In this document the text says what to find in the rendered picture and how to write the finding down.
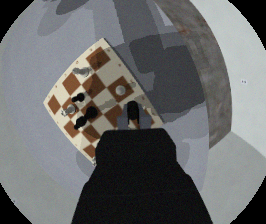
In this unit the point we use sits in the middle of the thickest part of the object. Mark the black chess piece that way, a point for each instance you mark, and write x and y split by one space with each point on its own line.
91 112
132 110

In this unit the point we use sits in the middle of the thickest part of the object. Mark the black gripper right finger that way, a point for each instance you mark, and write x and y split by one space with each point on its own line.
143 120

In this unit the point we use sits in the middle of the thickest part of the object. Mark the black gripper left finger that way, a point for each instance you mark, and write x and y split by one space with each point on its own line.
123 121

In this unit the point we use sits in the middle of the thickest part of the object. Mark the brown and cream chessboard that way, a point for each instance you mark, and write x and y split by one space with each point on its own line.
106 72

